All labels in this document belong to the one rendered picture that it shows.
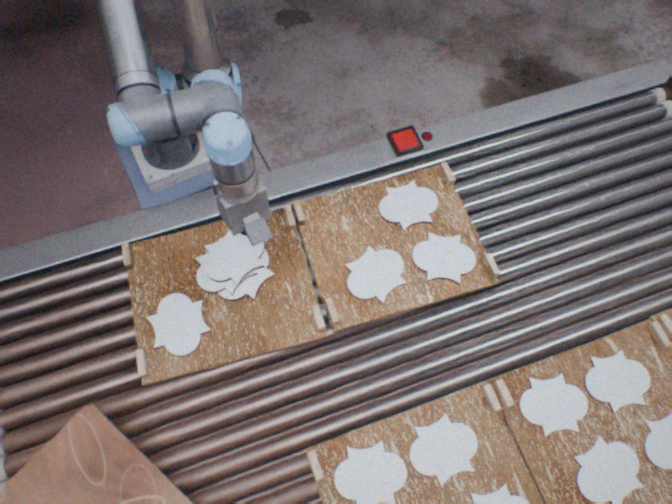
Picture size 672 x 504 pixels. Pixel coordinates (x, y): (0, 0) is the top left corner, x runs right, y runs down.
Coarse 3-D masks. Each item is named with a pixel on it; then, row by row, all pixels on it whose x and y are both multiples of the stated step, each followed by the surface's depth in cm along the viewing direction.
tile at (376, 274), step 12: (372, 252) 139; (384, 252) 139; (348, 264) 137; (360, 264) 137; (372, 264) 137; (384, 264) 137; (396, 264) 137; (360, 276) 136; (372, 276) 136; (384, 276) 136; (396, 276) 136; (348, 288) 135; (360, 288) 134; (372, 288) 134; (384, 288) 135
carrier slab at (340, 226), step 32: (352, 192) 148; (384, 192) 148; (448, 192) 148; (320, 224) 143; (352, 224) 143; (384, 224) 144; (416, 224) 144; (448, 224) 144; (320, 256) 139; (352, 256) 139; (480, 256) 140; (320, 288) 136; (416, 288) 136; (448, 288) 136; (480, 288) 137; (352, 320) 132
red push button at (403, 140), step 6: (402, 132) 157; (408, 132) 157; (396, 138) 156; (402, 138) 156; (408, 138) 156; (414, 138) 156; (396, 144) 156; (402, 144) 156; (408, 144) 156; (414, 144) 156
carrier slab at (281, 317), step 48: (144, 240) 141; (192, 240) 141; (288, 240) 141; (144, 288) 135; (192, 288) 135; (288, 288) 135; (144, 336) 130; (240, 336) 130; (288, 336) 130; (144, 384) 125
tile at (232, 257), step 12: (228, 240) 136; (240, 240) 136; (216, 252) 134; (228, 252) 134; (240, 252) 134; (252, 252) 134; (204, 264) 133; (216, 264) 133; (228, 264) 133; (240, 264) 133; (252, 264) 133; (216, 276) 131; (228, 276) 131; (240, 276) 132
